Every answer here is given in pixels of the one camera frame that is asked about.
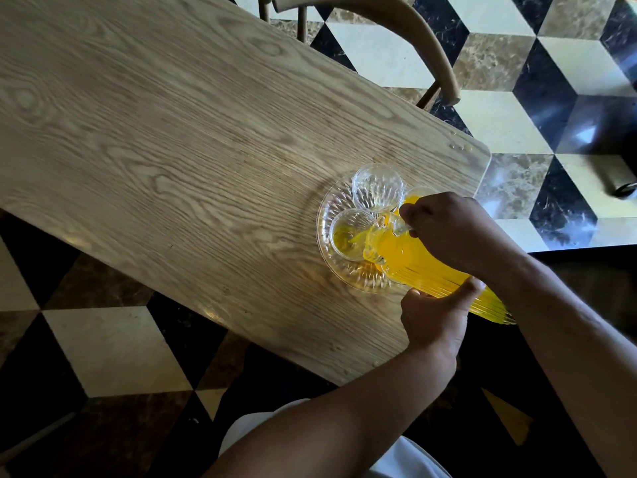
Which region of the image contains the person's right hand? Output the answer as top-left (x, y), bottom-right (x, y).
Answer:
top-left (399, 191), bottom-right (531, 289)

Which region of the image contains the person's left hand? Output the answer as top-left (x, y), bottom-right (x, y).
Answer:
top-left (400, 276), bottom-right (486, 366)

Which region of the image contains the orange juice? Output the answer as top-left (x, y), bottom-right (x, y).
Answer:
top-left (332, 193), bottom-right (515, 324)

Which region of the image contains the ribbed glass pitcher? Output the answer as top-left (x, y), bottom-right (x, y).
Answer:
top-left (362, 211), bottom-right (516, 325)

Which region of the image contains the clear drinking glass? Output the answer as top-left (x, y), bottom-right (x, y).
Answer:
top-left (401, 186), bottom-right (439, 204)
top-left (351, 163), bottom-right (405, 214)
top-left (328, 208), bottom-right (382, 262)

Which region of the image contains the person's right forearm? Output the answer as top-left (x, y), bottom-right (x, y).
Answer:
top-left (497, 256), bottom-right (637, 478)

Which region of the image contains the person's left forearm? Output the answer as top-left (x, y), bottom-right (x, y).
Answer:
top-left (201, 345), bottom-right (458, 478)

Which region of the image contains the person's white shirt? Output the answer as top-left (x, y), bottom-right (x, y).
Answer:
top-left (218, 398), bottom-right (454, 478)

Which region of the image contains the clear patterned glass plate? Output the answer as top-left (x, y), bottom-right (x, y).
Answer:
top-left (316, 176), bottom-right (414, 294)

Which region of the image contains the dark brown wooden bench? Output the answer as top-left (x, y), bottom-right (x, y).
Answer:
top-left (535, 243), bottom-right (637, 344)

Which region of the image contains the light wooden table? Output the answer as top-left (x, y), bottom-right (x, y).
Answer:
top-left (0, 0), bottom-right (492, 388)

